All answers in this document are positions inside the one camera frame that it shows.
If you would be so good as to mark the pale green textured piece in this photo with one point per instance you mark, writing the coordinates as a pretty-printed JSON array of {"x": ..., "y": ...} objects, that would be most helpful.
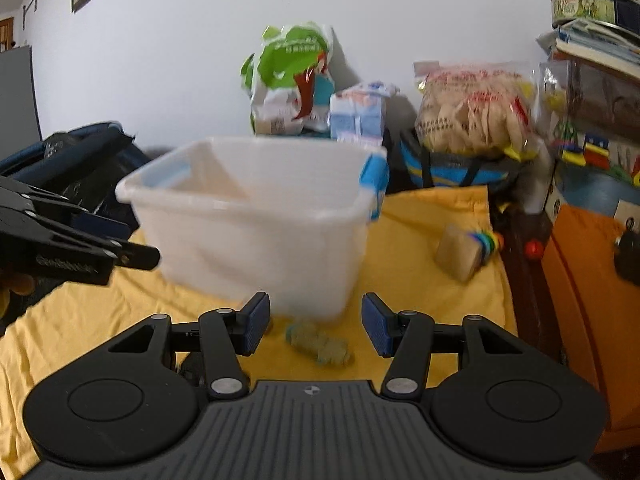
[{"x": 320, "y": 344}]

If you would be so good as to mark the yellow cloth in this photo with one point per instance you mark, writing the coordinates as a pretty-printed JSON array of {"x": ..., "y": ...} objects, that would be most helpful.
[{"x": 425, "y": 220}]

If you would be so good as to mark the grey panel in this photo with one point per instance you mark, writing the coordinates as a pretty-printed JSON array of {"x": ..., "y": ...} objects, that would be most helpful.
[{"x": 17, "y": 105}]

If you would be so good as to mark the decorated round tin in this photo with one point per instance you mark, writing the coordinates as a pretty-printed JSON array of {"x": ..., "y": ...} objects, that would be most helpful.
[{"x": 590, "y": 5}]

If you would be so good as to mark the clear box of toys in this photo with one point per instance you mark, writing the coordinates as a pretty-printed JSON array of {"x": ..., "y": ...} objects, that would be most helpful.
[{"x": 595, "y": 110}]

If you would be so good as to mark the red white plastic bag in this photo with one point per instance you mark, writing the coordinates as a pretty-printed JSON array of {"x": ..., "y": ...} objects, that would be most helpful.
[{"x": 312, "y": 95}]

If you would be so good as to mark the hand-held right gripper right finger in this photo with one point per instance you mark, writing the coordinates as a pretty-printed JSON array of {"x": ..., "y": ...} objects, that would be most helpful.
[{"x": 376, "y": 325}]

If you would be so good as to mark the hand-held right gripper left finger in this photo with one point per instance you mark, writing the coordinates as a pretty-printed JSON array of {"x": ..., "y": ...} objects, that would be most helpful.
[{"x": 255, "y": 321}]

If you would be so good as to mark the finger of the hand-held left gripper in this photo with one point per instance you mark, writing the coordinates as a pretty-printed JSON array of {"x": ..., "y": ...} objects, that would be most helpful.
[
  {"x": 102, "y": 225},
  {"x": 137, "y": 256}
]

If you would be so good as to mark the blue black tote bag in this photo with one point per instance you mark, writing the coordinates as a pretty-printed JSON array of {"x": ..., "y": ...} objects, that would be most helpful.
[{"x": 450, "y": 170}]

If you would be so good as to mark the stack of books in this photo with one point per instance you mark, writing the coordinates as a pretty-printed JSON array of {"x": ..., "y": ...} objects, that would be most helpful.
[{"x": 595, "y": 42}]

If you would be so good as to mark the black mesh chair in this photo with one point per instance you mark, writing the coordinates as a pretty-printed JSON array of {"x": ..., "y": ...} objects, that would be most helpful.
[{"x": 90, "y": 155}]

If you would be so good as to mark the blue white tissue pack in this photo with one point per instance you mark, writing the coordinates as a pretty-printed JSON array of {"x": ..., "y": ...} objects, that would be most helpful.
[{"x": 357, "y": 117}]

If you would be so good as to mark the person's left hand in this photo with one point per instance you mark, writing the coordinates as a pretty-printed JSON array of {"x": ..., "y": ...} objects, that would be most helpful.
[{"x": 21, "y": 285}]

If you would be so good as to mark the small red ball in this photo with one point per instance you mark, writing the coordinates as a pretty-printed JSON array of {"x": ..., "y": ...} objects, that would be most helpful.
[{"x": 534, "y": 250}]

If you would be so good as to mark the black pouch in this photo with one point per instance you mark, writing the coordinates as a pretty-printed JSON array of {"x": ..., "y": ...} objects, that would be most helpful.
[{"x": 629, "y": 255}]

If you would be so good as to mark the wooden block with rainbow rings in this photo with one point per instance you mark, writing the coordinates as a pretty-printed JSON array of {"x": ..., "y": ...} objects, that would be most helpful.
[{"x": 457, "y": 255}]

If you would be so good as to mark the white plastic container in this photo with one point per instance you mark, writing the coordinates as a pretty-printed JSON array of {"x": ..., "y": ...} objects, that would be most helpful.
[{"x": 260, "y": 220}]

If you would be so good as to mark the green white plastic bag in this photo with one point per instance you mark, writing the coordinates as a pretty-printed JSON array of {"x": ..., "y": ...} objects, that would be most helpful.
[{"x": 282, "y": 60}]

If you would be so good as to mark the orange box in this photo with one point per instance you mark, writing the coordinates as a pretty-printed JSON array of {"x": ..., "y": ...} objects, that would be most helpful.
[{"x": 590, "y": 310}]

